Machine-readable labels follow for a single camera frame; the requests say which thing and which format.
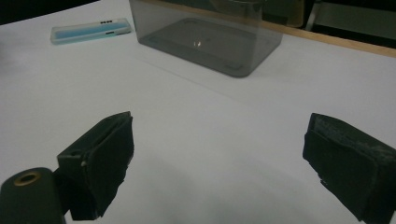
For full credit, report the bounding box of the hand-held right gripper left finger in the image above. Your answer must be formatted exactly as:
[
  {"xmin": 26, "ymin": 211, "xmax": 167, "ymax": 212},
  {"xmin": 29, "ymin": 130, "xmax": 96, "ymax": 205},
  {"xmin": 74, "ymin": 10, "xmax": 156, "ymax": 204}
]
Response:
[{"xmin": 56, "ymin": 111, "xmax": 134, "ymax": 221}]

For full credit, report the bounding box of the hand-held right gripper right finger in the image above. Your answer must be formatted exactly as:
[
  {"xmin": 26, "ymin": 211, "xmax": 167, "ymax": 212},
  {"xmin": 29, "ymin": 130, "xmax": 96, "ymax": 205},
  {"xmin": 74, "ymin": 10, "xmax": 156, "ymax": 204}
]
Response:
[{"xmin": 302, "ymin": 112, "xmax": 396, "ymax": 224}]

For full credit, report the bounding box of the transparent grey plastic box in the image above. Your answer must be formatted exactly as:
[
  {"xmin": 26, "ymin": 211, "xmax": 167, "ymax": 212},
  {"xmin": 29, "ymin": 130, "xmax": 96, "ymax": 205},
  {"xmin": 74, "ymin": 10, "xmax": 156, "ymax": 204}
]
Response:
[{"xmin": 129, "ymin": 0, "xmax": 304, "ymax": 78}]

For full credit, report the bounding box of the white table cover sheet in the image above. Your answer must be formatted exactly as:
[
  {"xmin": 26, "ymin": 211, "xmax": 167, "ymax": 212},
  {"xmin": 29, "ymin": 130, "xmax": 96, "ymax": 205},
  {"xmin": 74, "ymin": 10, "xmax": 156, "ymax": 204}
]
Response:
[{"xmin": 0, "ymin": 0, "xmax": 396, "ymax": 224}]

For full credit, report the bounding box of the grey metal stand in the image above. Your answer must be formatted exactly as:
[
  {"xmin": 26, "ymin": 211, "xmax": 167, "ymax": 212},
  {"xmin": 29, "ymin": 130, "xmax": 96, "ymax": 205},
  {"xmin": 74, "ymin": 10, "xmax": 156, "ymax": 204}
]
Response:
[{"xmin": 304, "ymin": 0, "xmax": 396, "ymax": 41}]

